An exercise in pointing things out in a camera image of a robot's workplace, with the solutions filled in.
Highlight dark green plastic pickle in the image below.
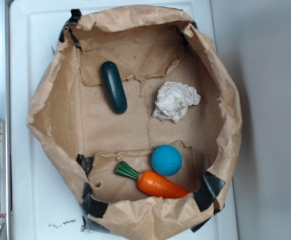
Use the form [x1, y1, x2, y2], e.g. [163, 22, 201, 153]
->
[100, 61, 128, 114]

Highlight crumpled white paper ball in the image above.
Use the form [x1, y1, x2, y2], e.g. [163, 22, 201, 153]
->
[152, 81, 201, 123]

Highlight blue golf ball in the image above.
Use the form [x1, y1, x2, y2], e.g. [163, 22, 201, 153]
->
[150, 144, 183, 176]

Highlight orange plastic carrot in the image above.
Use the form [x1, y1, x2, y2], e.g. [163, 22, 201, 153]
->
[114, 161, 189, 199]

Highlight brown paper bag tray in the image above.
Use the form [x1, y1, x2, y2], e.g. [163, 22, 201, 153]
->
[27, 5, 242, 240]

